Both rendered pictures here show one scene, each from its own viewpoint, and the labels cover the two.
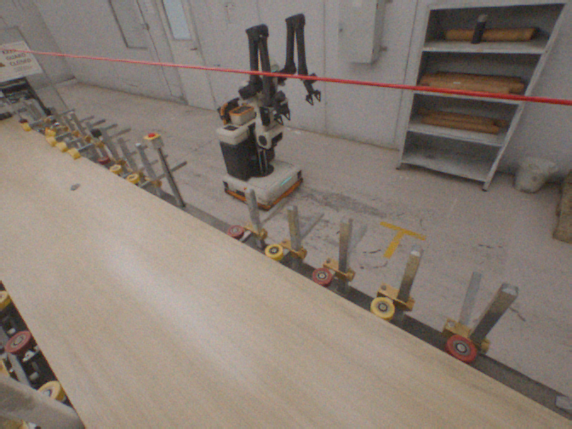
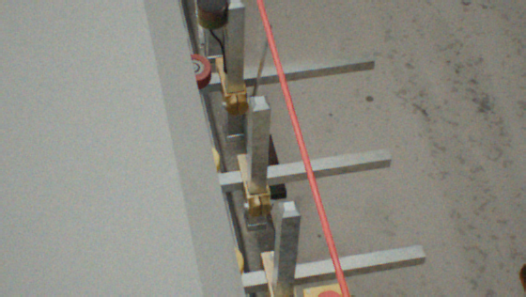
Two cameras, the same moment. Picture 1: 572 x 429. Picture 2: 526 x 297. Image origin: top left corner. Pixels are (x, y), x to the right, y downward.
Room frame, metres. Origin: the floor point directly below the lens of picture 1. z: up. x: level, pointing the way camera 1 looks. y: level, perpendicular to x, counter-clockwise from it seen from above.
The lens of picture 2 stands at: (0.79, 0.32, 2.69)
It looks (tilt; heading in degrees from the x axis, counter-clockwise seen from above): 52 degrees down; 34
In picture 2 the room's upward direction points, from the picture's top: 2 degrees clockwise
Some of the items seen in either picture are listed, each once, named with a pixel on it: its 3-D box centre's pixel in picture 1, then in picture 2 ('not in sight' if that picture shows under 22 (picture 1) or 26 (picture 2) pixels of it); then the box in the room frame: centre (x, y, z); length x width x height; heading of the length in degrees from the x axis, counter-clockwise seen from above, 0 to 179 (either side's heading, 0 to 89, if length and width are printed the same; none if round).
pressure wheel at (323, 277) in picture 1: (322, 283); not in sight; (0.67, -0.12, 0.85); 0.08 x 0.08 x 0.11
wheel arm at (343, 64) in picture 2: (129, 154); (280, 73); (2.18, 1.21, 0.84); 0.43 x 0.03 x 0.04; 138
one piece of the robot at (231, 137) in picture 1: (249, 142); not in sight; (2.63, 0.24, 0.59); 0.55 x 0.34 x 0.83; 137
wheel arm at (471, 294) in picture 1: (465, 315); not in sight; (0.48, -0.62, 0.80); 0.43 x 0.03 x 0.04; 138
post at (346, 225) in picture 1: (344, 260); not in sight; (0.73, -0.23, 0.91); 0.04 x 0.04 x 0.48; 48
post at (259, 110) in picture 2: (134, 166); (256, 175); (1.90, 1.07, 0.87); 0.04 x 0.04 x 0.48; 48
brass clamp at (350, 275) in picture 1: (339, 270); not in sight; (0.74, -0.21, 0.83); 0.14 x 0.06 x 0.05; 48
